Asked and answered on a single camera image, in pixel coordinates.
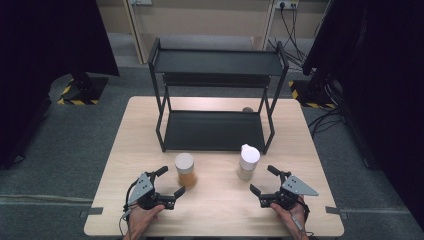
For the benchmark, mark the small black block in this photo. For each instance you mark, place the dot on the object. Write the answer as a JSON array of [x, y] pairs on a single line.
[[335, 211]]

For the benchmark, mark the black metal two-tier rack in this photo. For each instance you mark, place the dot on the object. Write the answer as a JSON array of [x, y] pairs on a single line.
[[213, 63]]

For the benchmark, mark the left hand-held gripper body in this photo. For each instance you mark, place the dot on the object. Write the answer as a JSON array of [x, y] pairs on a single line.
[[144, 190]]

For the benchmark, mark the jar with orange contents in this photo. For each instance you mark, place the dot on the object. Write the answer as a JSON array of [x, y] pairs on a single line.
[[185, 170]]

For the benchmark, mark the small beige round object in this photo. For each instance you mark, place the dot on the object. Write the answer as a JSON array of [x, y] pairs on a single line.
[[247, 109]]

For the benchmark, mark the white wall power outlet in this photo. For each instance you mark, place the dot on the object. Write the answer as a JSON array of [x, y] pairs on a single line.
[[286, 4]]

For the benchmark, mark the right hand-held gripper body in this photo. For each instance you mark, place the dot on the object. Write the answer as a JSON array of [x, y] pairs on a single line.
[[293, 189]]

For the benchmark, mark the white partition post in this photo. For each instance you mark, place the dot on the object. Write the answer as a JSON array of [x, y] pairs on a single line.
[[269, 25], [136, 31]]

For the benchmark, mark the person's right hand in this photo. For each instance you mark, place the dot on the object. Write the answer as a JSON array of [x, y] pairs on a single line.
[[288, 221]]

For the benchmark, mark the grey tape piece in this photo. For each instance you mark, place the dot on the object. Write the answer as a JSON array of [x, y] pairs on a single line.
[[91, 211]]

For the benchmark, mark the black stand base striped tape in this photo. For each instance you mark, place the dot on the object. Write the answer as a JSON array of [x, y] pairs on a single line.
[[308, 95], [85, 91]]

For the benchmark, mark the person's left hand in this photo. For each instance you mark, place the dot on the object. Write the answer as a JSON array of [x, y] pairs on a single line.
[[143, 221]]

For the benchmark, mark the dark curtain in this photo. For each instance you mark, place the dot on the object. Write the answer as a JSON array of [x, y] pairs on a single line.
[[383, 83], [43, 50]]

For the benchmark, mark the white-lidded jar with beige contents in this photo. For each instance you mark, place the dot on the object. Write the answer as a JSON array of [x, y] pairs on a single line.
[[248, 161]]

